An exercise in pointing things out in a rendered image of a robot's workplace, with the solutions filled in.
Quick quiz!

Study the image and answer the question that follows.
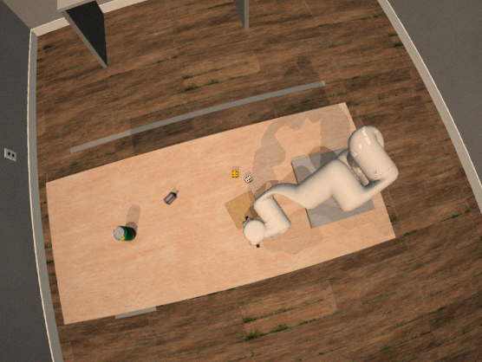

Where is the green drink can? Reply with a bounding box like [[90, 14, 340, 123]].
[[113, 226, 136, 241]]

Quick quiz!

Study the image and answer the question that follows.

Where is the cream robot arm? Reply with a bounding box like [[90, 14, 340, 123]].
[[243, 126, 399, 242]]

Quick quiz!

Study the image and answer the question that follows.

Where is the tan square mat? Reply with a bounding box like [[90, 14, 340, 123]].
[[225, 190, 261, 230]]

